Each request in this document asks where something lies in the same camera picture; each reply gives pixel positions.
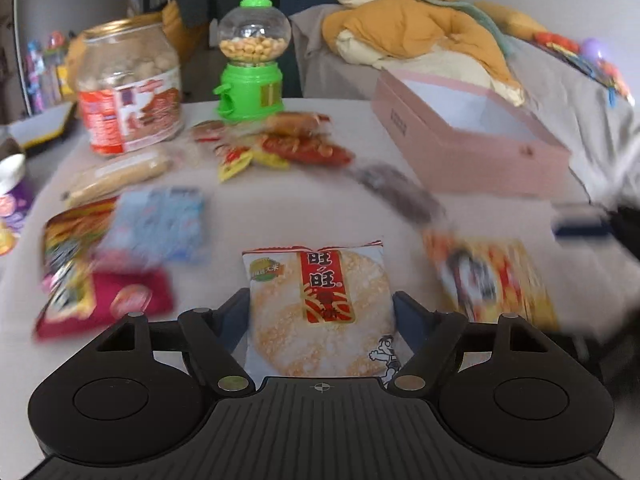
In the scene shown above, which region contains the white rice cracker packet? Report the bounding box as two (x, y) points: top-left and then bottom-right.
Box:
(242, 240), (405, 384)

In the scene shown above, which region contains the light blue snack packet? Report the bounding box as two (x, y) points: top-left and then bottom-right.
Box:
(94, 186), (208, 270)

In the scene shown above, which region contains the dark red snack bag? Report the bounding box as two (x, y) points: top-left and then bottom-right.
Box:
(34, 198), (175, 340)

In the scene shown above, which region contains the orange yellow snack packet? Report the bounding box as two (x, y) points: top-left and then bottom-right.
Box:
(423, 230), (559, 330)

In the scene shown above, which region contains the pink cardboard box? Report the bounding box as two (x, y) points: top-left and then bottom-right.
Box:
(371, 70), (570, 200)

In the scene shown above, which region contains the grey sofa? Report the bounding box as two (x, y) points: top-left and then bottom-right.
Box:
(291, 4), (639, 207)

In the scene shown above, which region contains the dark brown snack bar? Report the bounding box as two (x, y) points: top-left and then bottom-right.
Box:
(346, 162), (445, 226)

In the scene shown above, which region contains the colourful toy pile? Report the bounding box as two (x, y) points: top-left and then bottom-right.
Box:
(533, 32), (636, 107)

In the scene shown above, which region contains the small yellow red packet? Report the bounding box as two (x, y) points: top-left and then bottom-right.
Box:
(214, 144), (253, 182)

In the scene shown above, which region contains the long biscuit packet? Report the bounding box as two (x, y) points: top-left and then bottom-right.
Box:
(62, 150), (172, 207)

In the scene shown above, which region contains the red sausage snack packet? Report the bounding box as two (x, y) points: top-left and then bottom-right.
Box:
(257, 112), (355, 167)

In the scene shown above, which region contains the orange yellow blanket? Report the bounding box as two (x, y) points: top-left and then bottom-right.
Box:
(321, 0), (525, 106)

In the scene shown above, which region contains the large peanut jar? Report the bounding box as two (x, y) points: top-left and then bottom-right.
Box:
(75, 13), (184, 156)

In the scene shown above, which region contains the green gumball dispenser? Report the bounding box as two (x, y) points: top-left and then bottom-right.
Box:
(214, 0), (292, 122)

